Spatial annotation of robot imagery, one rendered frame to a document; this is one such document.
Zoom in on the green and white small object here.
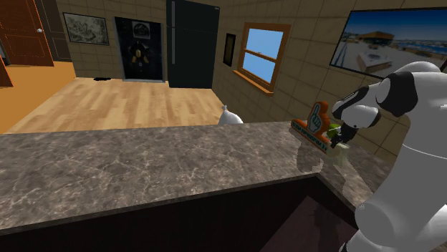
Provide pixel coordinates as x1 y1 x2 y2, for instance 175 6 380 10
325 123 351 166

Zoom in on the orange foam finger trophy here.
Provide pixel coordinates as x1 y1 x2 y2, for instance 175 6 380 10
290 101 332 155

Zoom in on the wooden framed window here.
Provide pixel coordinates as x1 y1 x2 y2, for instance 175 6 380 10
232 22 292 97

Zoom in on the white tied garbage bag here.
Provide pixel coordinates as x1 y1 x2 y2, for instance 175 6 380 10
217 105 244 126

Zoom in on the black refrigerator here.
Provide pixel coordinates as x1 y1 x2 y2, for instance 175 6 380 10
165 0 221 89

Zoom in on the dark poster with gold emblem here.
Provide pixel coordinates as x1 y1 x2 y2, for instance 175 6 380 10
114 16 165 83

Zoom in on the brown wooden door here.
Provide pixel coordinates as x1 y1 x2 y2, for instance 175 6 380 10
0 0 55 67

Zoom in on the large seaside wall picture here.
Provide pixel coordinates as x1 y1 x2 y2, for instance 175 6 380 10
329 7 447 79

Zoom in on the small dark framed wall picture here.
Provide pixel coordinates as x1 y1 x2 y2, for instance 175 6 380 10
222 32 237 67

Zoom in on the grey sketch framed wall picture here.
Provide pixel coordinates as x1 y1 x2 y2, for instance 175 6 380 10
62 11 110 47

